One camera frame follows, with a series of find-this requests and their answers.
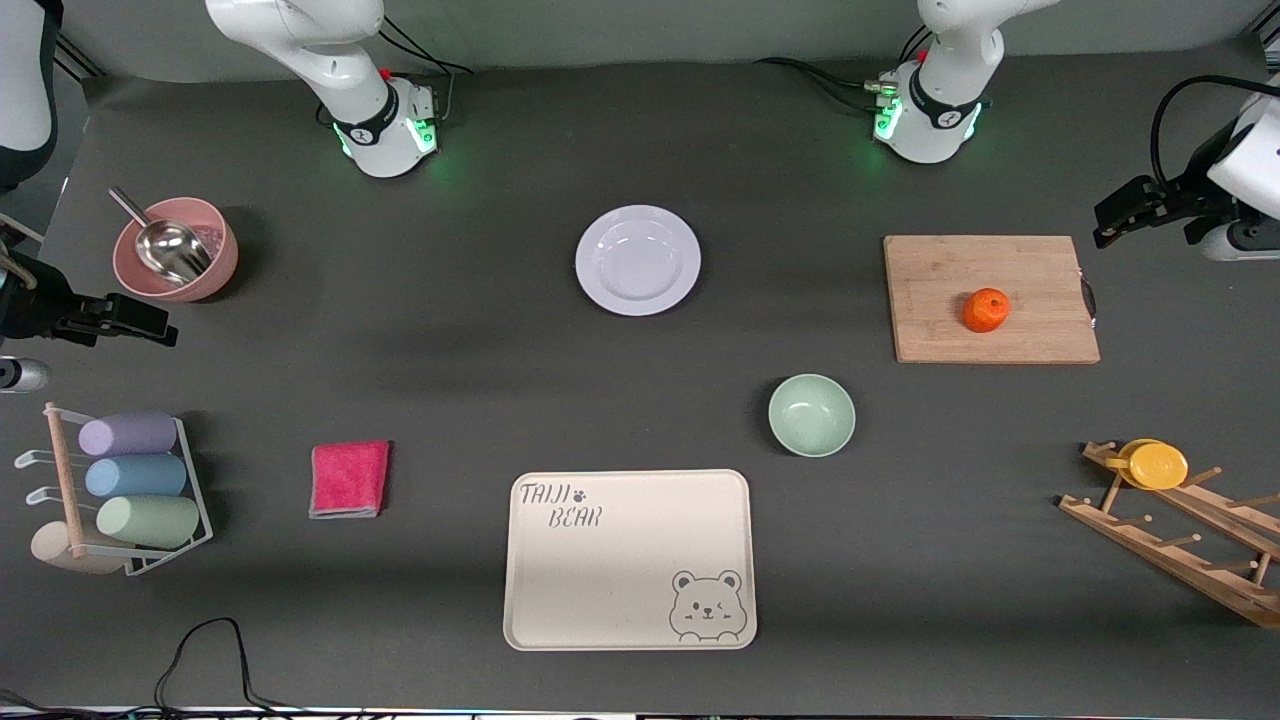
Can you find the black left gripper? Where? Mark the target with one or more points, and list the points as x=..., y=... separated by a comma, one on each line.
x=1183, y=199

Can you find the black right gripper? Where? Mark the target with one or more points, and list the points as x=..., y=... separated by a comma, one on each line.
x=28, y=306

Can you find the orange fruit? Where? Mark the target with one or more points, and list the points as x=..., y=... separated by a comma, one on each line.
x=986, y=310

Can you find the white round plate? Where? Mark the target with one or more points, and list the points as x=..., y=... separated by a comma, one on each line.
x=637, y=262

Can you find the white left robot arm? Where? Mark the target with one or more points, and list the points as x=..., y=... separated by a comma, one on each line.
x=940, y=100

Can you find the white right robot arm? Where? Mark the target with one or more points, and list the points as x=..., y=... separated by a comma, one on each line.
x=330, y=60

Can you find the metal scoop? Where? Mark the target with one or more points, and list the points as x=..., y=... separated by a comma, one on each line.
x=170, y=250

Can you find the pink bowl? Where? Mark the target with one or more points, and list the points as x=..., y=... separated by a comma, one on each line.
x=215, y=265

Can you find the purple cup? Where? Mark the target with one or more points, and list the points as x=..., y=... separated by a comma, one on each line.
x=130, y=434

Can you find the blue cup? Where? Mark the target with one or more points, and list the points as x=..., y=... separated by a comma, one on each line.
x=138, y=476

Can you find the wooden cutting board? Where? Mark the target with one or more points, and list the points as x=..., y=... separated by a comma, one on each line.
x=960, y=270

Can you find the green cup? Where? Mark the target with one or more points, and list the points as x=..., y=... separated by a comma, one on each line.
x=150, y=521

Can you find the beige cup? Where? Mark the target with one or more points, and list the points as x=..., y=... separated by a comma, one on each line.
x=55, y=552

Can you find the yellow mug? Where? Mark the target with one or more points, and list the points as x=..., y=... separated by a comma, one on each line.
x=1158, y=466

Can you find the pink folded cloth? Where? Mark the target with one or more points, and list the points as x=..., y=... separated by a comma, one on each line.
x=349, y=478

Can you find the wooden mug rack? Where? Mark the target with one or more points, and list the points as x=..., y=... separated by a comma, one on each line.
x=1180, y=560

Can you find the light green bowl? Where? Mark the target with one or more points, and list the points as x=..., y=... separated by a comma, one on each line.
x=811, y=416

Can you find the beige bear print tray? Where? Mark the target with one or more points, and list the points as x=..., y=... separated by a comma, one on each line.
x=620, y=570

